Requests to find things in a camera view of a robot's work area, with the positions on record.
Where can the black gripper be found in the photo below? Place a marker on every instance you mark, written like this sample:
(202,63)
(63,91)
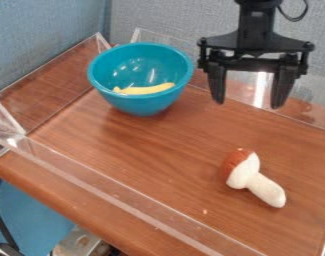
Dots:
(236,52)

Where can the blue plastic bowl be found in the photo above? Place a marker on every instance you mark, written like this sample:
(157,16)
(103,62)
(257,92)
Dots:
(141,64)

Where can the plush mushroom toy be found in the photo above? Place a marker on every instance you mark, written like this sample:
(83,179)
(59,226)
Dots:
(241,172)

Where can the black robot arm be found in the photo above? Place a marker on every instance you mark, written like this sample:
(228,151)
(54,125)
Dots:
(257,14)

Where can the yellow plush banana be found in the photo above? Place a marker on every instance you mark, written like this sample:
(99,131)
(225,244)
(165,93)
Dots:
(145,89)

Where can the clear acrylic barrier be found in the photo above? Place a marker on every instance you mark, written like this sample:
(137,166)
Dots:
(139,180)

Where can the white object under table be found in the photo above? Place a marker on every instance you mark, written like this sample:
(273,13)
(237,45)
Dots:
(81,243)

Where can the black stand leg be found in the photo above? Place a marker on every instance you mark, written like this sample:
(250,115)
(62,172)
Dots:
(9,247)

